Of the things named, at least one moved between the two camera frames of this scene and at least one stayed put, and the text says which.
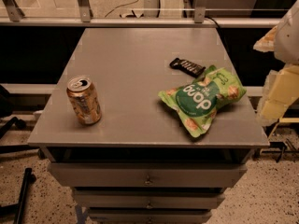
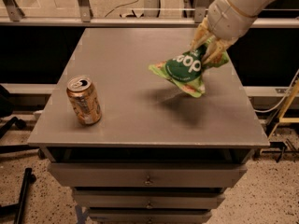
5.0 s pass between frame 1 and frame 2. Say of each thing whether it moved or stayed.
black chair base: stayed
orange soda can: stayed
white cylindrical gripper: moved
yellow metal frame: stayed
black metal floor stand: stayed
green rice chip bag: moved
